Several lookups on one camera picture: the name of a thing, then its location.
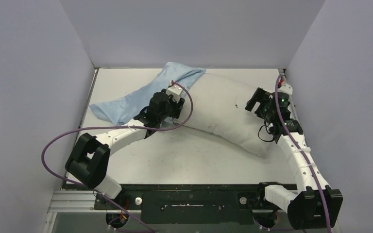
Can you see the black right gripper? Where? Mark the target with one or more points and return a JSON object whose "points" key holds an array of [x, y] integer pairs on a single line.
{"points": [[261, 102]]}

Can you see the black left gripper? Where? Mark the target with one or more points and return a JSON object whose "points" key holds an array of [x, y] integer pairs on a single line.
{"points": [[177, 106]]}

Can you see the light blue pillowcase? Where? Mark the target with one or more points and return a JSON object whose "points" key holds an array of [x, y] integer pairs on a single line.
{"points": [[120, 111]]}

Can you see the white pillow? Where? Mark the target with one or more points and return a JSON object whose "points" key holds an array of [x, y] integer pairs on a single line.
{"points": [[218, 106]]}

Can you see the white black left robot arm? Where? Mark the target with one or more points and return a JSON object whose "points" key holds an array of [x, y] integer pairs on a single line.
{"points": [[88, 161]]}

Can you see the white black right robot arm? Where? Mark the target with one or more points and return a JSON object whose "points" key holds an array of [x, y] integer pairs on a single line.
{"points": [[315, 205]]}

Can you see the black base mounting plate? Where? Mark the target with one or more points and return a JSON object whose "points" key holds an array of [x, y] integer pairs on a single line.
{"points": [[166, 204]]}

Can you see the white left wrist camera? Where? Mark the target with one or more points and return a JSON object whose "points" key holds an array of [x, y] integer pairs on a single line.
{"points": [[175, 90]]}

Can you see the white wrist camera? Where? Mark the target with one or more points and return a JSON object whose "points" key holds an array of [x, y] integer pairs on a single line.
{"points": [[283, 86], [175, 90]]}

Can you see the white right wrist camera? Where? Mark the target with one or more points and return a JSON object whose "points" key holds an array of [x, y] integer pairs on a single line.
{"points": [[283, 86]]}

